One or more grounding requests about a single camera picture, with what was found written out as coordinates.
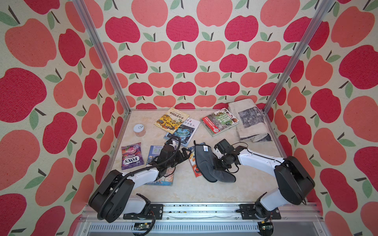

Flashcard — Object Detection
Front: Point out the blue science book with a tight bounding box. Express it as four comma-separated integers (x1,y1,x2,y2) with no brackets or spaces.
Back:
173,118,200,147

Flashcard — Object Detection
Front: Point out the red green book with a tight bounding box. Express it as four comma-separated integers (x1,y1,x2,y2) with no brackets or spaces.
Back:
200,108,239,137

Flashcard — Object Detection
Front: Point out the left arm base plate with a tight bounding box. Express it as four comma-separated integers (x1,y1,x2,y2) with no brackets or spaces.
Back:
123,204,164,220

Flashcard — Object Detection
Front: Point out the white round tape roll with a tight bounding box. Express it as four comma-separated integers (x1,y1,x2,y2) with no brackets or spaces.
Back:
133,124,146,137

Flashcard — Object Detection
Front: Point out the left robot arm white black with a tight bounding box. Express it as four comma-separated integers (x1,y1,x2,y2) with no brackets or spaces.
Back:
89,144,192,223

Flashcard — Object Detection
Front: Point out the aluminium front rail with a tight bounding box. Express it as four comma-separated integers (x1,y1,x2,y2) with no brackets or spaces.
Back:
72,202,330,236

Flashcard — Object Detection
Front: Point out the red manga book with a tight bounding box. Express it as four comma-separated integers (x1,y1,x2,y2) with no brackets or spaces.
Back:
189,146,202,178

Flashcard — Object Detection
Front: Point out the blue sunflower magazine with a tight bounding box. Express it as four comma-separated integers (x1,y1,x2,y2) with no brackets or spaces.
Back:
146,146,176,186

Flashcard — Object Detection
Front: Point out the grey microfibre cloth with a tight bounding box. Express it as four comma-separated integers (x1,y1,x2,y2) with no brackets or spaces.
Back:
194,142,236,183

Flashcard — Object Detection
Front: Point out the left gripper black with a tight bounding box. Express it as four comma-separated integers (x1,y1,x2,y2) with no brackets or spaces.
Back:
166,147,193,169

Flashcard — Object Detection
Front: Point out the folded newspaper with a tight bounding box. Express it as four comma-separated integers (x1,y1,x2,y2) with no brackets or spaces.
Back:
228,98,272,143

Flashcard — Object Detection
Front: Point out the right aluminium frame post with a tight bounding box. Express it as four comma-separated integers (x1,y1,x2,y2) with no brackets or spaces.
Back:
263,0,333,115

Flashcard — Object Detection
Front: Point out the aluminium frame post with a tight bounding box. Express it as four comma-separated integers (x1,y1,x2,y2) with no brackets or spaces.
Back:
263,0,333,115
73,0,131,115

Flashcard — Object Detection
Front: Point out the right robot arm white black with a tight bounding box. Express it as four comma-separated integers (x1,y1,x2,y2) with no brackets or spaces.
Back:
213,146,315,219

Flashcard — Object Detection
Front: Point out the purple candy bag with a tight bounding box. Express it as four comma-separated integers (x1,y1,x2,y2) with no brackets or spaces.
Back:
121,143,144,170

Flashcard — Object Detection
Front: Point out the left aluminium frame post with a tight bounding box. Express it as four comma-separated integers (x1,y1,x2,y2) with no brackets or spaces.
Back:
73,0,131,115

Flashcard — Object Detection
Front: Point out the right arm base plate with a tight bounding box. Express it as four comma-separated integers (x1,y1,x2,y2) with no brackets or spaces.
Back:
236,204,282,220

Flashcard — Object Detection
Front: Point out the yellow picture book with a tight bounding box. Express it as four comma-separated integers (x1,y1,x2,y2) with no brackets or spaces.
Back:
154,108,190,134

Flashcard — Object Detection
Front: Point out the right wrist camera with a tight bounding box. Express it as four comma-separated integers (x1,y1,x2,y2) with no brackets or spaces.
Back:
214,139,234,155

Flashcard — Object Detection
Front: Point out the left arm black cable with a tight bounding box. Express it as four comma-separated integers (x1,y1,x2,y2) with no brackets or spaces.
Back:
95,135,182,219

